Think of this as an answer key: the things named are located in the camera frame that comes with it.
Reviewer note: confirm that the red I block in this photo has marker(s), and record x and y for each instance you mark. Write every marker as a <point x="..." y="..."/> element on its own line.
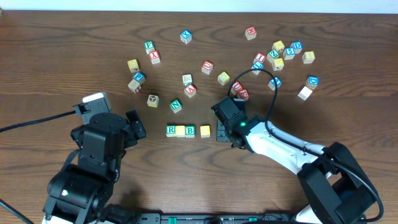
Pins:
<point x="260" y="57"/>

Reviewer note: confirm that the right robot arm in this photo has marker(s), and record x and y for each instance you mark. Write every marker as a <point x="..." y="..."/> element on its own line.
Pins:
<point x="336" y="187"/>

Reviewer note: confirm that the blue d block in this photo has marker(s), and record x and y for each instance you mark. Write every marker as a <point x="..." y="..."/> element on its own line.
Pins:
<point x="312" y="82"/>
<point x="297" y="46"/>

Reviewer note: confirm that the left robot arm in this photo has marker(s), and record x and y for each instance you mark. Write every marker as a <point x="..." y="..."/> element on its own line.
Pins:
<point x="79" y="192"/>

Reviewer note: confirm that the yellow O block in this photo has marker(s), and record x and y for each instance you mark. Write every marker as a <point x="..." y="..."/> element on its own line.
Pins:
<point x="180" y="131"/>

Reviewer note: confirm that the red block top right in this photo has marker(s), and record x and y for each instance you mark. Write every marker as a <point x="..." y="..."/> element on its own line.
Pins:
<point x="250" y="33"/>

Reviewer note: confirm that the green B block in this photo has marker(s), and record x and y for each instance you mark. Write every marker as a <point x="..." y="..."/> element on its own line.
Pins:
<point x="190" y="131"/>

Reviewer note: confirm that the green R block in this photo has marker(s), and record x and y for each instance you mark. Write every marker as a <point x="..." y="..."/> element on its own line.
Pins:
<point x="170" y="131"/>

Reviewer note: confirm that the blue X block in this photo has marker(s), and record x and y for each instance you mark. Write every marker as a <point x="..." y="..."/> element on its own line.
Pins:
<point x="186" y="36"/>

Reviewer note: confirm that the blue 2 block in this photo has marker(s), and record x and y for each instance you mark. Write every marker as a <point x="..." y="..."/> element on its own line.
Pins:
<point x="276" y="81"/>

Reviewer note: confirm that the red U block lower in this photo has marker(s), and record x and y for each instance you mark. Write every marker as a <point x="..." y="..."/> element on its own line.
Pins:
<point x="236" y="88"/>

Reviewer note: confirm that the plain wooden block left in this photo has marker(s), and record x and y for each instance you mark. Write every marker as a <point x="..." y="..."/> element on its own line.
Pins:
<point x="134" y="86"/>

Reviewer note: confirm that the yellow block above Z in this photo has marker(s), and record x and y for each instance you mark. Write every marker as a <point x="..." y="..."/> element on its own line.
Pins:
<point x="278" y="46"/>

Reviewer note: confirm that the green Z block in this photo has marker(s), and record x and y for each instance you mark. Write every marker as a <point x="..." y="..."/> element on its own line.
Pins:
<point x="272" y="55"/>

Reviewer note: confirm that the blue L block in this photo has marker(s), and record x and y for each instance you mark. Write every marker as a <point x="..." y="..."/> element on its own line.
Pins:
<point x="256" y="67"/>

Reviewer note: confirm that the blue D block right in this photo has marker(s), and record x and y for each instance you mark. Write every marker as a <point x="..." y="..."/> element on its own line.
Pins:
<point x="312" y="82"/>

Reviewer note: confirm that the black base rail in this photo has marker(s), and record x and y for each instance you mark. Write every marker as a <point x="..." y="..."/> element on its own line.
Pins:
<point x="156" y="218"/>

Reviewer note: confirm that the green N block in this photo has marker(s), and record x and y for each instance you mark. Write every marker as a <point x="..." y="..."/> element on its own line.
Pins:
<point x="176" y="106"/>

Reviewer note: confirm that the blue P block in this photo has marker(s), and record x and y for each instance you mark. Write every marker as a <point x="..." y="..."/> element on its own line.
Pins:
<point x="139" y="77"/>

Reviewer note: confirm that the red U block upper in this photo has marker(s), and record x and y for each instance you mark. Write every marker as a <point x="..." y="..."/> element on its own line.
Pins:
<point x="207" y="67"/>

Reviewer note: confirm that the plain white block right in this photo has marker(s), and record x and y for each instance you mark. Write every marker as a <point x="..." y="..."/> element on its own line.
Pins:
<point x="305" y="93"/>

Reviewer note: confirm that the red Y block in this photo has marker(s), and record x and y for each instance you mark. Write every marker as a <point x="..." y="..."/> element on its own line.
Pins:
<point x="154" y="57"/>

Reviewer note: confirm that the red A block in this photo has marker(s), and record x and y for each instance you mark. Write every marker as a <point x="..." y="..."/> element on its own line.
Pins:
<point x="190" y="90"/>

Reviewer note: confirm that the monkey picture block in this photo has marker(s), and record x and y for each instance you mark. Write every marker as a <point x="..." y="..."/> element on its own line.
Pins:
<point x="153" y="101"/>

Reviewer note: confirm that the green F block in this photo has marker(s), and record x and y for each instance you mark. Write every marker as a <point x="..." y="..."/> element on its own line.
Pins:
<point x="149" y="46"/>

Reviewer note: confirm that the yellow 8 block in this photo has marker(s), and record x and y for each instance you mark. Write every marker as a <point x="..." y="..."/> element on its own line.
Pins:
<point x="308" y="57"/>

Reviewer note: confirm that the blue D block upper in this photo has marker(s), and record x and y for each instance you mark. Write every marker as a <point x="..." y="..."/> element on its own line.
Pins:
<point x="297" y="46"/>

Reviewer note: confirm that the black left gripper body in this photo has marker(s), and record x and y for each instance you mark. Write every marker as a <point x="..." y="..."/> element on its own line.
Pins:
<point x="135" y="125"/>

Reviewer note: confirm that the blue 5 block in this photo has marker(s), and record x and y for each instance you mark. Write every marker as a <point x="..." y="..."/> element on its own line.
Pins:
<point x="288" y="53"/>

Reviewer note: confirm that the yellow block under Z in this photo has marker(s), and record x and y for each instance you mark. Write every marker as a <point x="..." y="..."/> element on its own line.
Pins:
<point x="277" y="64"/>

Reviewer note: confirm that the red u block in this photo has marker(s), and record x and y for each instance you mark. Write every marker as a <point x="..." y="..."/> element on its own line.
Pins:
<point x="236" y="88"/>
<point x="207" y="67"/>

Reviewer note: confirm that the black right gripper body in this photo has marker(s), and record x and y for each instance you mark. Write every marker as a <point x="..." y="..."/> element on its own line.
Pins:
<point x="222" y="134"/>

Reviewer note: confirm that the red E block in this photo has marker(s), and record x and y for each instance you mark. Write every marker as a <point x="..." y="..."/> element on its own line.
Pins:
<point x="243" y="94"/>

